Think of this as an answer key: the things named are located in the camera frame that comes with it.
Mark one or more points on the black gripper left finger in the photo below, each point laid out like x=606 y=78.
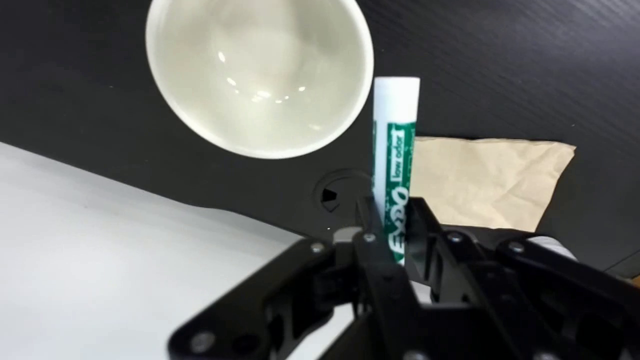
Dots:
x=321 y=301

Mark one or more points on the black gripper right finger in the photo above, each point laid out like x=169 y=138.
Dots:
x=520 y=301

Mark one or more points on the green and white marker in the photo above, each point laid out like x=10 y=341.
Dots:
x=392 y=132

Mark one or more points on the white ceramic bowl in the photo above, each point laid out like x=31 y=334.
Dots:
x=260 y=73

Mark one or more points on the round black table grommet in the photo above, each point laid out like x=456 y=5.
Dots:
x=329 y=197

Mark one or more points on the tan paper napkin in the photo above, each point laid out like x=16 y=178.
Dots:
x=486 y=180

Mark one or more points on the white paper sheet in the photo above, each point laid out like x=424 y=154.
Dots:
x=101 y=266

